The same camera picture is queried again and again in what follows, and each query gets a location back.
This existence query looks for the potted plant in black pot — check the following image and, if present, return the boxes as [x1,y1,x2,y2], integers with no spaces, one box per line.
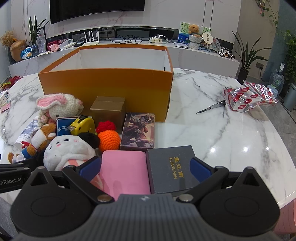
[232,31,271,85]

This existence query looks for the grey trash can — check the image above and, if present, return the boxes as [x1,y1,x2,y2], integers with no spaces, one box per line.
[283,83,296,112]

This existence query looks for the brown white red panda plush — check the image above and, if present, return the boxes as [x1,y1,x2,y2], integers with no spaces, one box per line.
[8,123,57,164]

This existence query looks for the orange crochet ball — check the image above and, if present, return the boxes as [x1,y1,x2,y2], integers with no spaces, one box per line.
[96,121,121,152]

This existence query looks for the white tilted device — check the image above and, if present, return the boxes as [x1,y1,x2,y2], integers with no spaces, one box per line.
[59,39,77,50]

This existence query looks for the white power strip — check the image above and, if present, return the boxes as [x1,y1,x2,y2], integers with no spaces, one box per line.
[148,35,171,44]

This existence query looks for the orange cardboard box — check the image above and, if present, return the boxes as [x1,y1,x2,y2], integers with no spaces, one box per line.
[38,45,174,122]

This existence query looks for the illustrated character card box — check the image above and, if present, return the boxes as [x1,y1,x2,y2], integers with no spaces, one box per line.
[120,112,156,149]

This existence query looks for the grey knitted pots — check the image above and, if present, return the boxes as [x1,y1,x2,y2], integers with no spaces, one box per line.
[188,34,203,50]

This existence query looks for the grey laptop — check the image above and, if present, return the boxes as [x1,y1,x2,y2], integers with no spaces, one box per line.
[172,40,189,49]

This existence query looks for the round cream paper fan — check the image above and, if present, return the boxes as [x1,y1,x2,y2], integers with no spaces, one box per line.
[202,32,213,45]

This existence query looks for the brown teddy bear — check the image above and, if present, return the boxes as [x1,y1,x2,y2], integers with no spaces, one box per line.
[188,24,201,37]

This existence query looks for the pink chair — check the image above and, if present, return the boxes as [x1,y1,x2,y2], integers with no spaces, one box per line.
[274,199,296,235]

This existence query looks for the blue snack bags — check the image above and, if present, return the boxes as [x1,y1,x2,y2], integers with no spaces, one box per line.
[21,45,40,58]

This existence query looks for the dark grey gift box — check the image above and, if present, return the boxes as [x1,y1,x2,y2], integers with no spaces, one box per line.
[146,145,204,194]

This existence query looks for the white wifi router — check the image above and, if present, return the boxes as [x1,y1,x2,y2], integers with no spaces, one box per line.
[82,30,100,45]

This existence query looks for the black white cow figure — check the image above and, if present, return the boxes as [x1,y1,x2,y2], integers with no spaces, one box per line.
[217,47,235,59]

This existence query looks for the white plush with black ear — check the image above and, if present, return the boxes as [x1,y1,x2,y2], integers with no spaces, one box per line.
[43,132,100,171]

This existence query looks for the black wall television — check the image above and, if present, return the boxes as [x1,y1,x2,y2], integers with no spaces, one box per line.
[50,0,146,25]

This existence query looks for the green blue flower painting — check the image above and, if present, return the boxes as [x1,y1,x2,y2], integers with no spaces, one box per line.
[179,22,212,45]

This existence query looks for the small gold cardboard box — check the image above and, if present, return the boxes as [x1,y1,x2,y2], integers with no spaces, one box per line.
[89,96,126,133]

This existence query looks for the decorative plate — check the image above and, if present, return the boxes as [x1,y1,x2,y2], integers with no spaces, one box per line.
[211,38,222,53]

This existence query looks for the white marble tv console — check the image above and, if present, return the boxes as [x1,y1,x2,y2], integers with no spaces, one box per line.
[8,38,240,79]

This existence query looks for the gold round vase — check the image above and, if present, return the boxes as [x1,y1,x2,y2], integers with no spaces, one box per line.
[9,39,27,62]

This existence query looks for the hanging vine plant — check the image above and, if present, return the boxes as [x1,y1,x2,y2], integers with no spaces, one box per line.
[254,0,296,81]

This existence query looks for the pink case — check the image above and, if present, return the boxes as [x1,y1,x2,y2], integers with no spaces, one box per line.
[91,150,152,201]

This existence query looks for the tall green leaf plant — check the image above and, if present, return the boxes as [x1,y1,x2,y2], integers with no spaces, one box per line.
[26,15,50,50]

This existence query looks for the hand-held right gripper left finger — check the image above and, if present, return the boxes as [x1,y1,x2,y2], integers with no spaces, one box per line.
[23,156,115,204]

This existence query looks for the yellow tape measure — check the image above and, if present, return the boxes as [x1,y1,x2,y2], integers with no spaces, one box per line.
[70,116,97,136]

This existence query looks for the silver red snack pack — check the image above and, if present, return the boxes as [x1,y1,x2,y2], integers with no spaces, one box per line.
[243,80,279,107]
[222,86,257,113]

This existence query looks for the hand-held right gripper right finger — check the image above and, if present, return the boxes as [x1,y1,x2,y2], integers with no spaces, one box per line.
[176,156,269,204]

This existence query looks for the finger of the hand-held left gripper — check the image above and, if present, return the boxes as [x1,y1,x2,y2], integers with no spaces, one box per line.
[0,158,45,174]

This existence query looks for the white pink crochet bunny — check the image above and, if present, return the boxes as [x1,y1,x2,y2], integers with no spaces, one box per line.
[36,93,84,127]

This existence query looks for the pink sticky notes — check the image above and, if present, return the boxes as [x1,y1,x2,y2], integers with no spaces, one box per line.
[0,98,11,113]

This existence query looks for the dried yellow flowers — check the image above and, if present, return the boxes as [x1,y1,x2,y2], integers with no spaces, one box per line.
[0,30,18,48]

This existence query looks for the red boxes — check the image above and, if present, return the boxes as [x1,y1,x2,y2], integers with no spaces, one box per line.
[47,39,67,47]

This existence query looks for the white lotion tube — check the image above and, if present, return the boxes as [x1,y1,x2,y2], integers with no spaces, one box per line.
[15,117,41,151]

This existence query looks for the red green feather decoration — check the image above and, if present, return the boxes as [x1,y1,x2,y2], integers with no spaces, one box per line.
[1,75,23,90]

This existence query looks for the blue card with white border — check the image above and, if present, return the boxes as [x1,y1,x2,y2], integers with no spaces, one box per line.
[56,116,80,138]

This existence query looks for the black cables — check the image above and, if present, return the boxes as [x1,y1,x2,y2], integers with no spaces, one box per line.
[108,35,144,44]

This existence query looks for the black picture frame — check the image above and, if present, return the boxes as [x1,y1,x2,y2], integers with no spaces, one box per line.
[36,27,48,53]

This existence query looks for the blue water bottle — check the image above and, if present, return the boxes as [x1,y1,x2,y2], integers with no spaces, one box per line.
[269,62,285,93]

